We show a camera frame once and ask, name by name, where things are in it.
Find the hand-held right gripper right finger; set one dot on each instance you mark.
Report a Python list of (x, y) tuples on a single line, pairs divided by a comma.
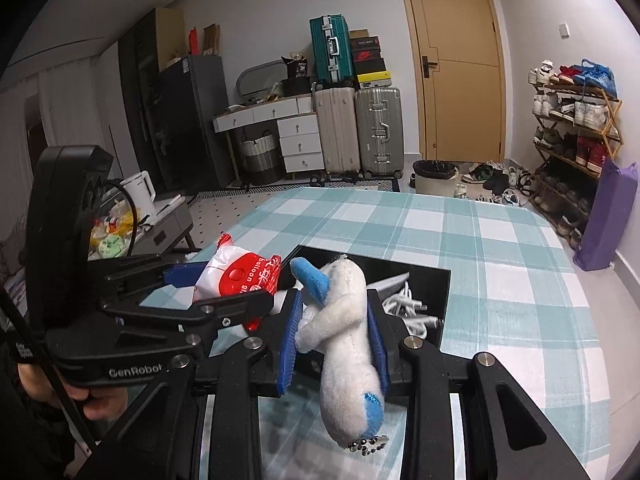
[(378, 347)]

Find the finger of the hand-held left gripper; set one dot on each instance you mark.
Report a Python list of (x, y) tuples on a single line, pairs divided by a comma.
[(235, 307), (182, 276)]

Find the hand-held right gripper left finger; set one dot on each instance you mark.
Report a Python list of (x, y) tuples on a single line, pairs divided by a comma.
[(292, 340)]

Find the red white plastic packet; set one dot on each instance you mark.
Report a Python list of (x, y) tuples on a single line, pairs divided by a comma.
[(235, 275)]

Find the white blue plush toy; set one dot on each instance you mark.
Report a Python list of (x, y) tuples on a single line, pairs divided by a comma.
[(345, 360)]

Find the black storage box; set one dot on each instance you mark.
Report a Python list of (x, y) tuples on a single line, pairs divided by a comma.
[(385, 270)]

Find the person's left hand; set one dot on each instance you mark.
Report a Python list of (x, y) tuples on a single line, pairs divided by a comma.
[(105, 405)]

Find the grey coffee table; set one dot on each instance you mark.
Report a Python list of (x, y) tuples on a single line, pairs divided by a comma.
[(170, 225)]

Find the pile of colourful snack packets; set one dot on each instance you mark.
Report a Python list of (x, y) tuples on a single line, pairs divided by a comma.
[(112, 245)]

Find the white electric kettle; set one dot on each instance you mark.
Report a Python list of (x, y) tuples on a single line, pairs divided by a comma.
[(139, 192)]

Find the white curtain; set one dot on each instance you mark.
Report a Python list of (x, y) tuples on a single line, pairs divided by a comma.
[(65, 105)]

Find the teal checked tablecloth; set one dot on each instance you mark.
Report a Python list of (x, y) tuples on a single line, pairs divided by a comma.
[(500, 285)]

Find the woven laundry basket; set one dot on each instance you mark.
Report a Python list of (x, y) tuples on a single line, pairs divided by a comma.
[(257, 160)]

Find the black refrigerator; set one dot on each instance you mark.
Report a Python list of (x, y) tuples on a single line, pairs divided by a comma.
[(195, 125)]

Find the dark wardrobe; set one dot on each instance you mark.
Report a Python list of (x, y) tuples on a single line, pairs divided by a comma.
[(142, 85)]

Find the black lined trash bin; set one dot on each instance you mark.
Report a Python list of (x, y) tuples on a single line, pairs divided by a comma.
[(435, 180)]

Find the white dresser desk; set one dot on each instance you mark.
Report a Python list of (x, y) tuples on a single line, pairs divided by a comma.
[(300, 132)]

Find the group of shoes on floor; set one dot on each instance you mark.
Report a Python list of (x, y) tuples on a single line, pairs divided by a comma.
[(487, 175)]

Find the beige suitcase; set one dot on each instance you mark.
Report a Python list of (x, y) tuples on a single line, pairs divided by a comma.
[(337, 130)]

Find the oval mirror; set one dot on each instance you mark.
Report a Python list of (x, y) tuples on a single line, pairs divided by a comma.
[(257, 77)]

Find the silver suitcase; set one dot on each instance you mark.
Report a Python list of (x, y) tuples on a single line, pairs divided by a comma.
[(380, 130)]

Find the black round container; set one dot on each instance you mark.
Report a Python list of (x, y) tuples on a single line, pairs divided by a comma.
[(296, 87)]

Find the red paper bag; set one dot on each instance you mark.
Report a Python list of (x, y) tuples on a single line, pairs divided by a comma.
[(194, 42)]

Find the black paper bag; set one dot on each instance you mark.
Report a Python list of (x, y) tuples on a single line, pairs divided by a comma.
[(296, 67)]

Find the cardboard box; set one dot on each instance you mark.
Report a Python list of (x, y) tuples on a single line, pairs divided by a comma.
[(211, 40)]

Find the purple fabric bag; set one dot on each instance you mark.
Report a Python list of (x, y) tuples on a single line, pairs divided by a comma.
[(605, 220)]

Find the teal suitcase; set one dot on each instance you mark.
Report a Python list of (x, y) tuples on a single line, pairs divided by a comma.
[(330, 50)]

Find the wooden door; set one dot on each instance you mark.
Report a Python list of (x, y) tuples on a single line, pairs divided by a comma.
[(460, 85)]

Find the plain black shoe box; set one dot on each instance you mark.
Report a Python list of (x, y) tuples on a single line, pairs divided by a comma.
[(370, 66)]

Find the rows of shoes on rack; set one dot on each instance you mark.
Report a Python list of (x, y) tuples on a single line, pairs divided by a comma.
[(585, 150)]

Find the black shoe box red label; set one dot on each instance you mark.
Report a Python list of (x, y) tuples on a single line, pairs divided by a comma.
[(364, 43)]

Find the brown shoe box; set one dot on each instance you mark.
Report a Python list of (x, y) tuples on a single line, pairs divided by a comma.
[(358, 34)]

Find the white light switch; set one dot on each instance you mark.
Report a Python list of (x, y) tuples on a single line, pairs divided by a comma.
[(564, 29)]

